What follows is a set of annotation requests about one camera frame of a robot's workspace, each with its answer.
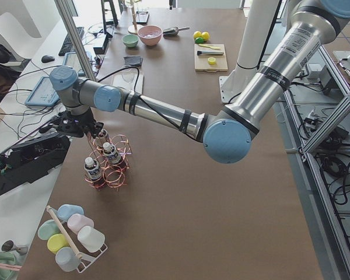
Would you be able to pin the grey-blue cup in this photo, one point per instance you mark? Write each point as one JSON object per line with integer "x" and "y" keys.
{"x": 66, "y": 259}

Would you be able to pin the yellow cup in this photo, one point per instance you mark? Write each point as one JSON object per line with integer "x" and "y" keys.
{"x": 56, "y": 242}

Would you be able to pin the black equipment case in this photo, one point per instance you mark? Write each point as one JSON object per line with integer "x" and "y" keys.
{"x": 31, "y": 160}

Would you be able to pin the aluminium frame rail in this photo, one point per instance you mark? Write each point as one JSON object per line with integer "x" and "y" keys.
{"x": 318, "y": 109}

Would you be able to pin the metal jigger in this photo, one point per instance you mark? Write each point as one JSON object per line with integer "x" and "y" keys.
{"x": 9, "y": 246}

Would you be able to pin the white cup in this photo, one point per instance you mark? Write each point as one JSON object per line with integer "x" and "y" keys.
{"x": 91, "y": 239}

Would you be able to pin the green lime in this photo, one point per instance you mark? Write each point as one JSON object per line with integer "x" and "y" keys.
{"x": 199, "y": 40}

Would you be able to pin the tea bottle front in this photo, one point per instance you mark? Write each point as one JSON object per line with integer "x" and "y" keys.
{"x": 94, "y": 174}

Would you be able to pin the grey folded cloth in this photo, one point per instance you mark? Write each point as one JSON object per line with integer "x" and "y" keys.
{"x": 133, "y": 60}

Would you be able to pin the blue teach pendant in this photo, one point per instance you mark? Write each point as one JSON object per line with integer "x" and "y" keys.
{"x": 43, "y": 94}
{"x": 71, "y": 60}

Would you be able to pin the half lemon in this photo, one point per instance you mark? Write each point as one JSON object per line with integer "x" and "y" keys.
{"x": 211, "y": 60}

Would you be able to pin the tea bottle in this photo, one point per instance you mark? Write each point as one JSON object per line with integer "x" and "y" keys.
{"x": 94, "y": 174}
{"x": 101, "y": 139}
{"x": 114, "y": 158}

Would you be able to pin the green cup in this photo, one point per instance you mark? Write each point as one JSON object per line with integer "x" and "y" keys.
{"x": 48, "y": 229}

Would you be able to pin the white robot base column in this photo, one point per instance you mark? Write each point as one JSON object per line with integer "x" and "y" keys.
{"x": 261, "y": 20}

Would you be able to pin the pink cup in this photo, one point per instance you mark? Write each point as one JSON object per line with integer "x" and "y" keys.
{"x": 77, "y": 221}

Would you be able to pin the pink bowl with ice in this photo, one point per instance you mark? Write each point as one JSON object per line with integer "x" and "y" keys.
{"x": 150, "y": 35}

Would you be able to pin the black computer mouse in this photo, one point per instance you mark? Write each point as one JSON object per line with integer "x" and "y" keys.
{"x": 47, "y": 58}

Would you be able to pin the wooden cutting board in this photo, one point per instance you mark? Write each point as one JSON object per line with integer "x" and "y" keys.
{"x": 201, "y": 62}

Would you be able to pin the aluminium frame post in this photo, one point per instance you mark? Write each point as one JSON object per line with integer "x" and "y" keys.
{"x": 69, "y": 23}

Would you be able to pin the white cup rack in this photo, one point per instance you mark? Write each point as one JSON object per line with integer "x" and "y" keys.
{"x": 86, "y": 258}

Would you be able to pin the black keyboard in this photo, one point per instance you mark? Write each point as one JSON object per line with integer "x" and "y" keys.
{"x": 67, "y": 45}

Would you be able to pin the copper wire bottle basket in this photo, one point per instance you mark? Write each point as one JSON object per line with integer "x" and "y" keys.
{"x": 107, "y": 163}

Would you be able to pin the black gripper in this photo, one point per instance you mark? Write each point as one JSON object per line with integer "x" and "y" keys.
{"x": 86, "y": 126}

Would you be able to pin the metal ice scoop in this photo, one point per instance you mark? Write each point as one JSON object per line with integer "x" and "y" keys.
{"x": 173, "y": 31}

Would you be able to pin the black small tray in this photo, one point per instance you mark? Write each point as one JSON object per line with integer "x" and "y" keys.
{"x": 142, "y": 17}

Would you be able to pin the yellow knife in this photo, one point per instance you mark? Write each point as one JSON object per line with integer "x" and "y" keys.
{"x": 209, "y": 46}

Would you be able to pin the wooden stand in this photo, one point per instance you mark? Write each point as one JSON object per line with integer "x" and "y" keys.
{"x": 134, "y": 27}

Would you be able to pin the green bowl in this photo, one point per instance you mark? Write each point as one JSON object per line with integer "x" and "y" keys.
{"x": 130, "y": 40}

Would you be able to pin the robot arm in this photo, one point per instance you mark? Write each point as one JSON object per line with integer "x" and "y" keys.
{"x": 227, "y": 136}

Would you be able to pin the steel muddler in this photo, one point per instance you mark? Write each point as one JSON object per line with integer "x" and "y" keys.
{"x": 210, "y": 53}

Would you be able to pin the cream tray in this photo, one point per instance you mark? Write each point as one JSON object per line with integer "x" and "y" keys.
{"x": 137, "y": 84}

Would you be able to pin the blue cup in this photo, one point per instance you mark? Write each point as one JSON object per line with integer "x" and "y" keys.
{"x": 65, "y": 211}

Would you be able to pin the wine glass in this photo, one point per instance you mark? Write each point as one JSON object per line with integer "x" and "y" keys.
{"x": 128, "y": 75}

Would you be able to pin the yellow lemon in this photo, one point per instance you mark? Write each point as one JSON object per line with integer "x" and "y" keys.
{"x": 197, "y": 34}
{"x": 205, "y": 36}

